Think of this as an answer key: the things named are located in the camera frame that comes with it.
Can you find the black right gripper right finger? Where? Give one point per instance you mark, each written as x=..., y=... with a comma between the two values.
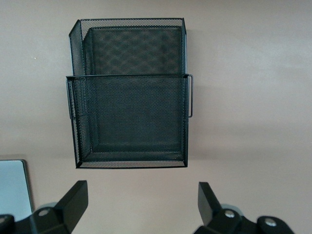
x=212, y=209

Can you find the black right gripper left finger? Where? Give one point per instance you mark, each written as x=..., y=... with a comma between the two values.
x=68, y=207

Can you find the silver closed laptop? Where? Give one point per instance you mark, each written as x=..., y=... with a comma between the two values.
x=12, y=185

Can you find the black mesh two-tier organizer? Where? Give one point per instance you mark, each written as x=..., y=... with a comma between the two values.
x=126, y=117

